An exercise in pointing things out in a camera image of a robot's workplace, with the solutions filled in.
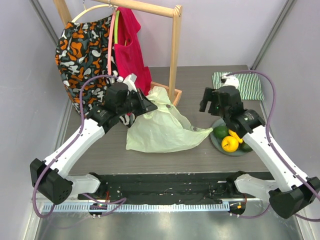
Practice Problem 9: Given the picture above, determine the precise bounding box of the green white striped cloth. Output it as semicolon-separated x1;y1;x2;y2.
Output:
212;72;264;101

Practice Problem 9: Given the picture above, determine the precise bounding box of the grey green plate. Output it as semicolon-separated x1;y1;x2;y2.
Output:
210;118;248;157

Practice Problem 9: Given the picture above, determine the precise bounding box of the yellow pear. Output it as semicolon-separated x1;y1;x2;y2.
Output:
228;129;244;144

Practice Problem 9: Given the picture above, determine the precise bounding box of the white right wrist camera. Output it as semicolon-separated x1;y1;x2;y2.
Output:
220;75;239;89

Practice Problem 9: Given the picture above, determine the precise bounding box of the green avocado right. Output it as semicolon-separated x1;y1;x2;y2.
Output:
239;142;253;153

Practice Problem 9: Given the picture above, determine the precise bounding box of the green clothes hanger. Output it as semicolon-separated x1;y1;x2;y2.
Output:
114;10;120;44

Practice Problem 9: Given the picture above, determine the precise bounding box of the yellow apple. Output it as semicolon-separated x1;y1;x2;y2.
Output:
221;136;239;153

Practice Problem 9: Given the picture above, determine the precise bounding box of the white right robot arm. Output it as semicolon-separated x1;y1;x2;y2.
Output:
199;85;320;219

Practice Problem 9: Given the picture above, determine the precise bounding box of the cream round hanger hoop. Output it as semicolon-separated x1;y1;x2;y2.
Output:
71;4;110;23

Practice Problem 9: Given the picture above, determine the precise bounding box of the green avocado print plastic bag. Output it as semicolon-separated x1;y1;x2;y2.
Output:
125;86;213;153

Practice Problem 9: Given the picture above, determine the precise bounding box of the pink clothes hanger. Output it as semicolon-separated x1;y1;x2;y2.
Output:
107;9;119;77

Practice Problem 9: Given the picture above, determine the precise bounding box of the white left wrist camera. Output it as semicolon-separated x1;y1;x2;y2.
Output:
116;73;137;92

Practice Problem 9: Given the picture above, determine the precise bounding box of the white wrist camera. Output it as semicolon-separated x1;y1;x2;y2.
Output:
116;73;137;92
220;75;239;89

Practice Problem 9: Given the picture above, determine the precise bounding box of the magenta red shirt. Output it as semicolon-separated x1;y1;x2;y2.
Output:
114;7;152;96

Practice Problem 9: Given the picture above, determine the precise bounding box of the orange black patterned garment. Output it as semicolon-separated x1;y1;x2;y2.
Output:
55;15;116;115

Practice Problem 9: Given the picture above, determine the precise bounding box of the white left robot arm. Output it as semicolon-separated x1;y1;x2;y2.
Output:
30;82;158;205

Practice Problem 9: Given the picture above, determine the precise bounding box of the green avocado left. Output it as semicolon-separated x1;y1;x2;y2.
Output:
213;125;229;139

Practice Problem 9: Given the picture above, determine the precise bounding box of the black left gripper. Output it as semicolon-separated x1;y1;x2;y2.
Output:
117;87;157;116

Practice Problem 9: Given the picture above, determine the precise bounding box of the green avocado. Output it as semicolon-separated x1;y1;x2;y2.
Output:
239;142;253;153
213;125;229;139

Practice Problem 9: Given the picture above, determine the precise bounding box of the wooden clothes rack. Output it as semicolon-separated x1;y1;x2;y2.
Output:
52;0;183;107

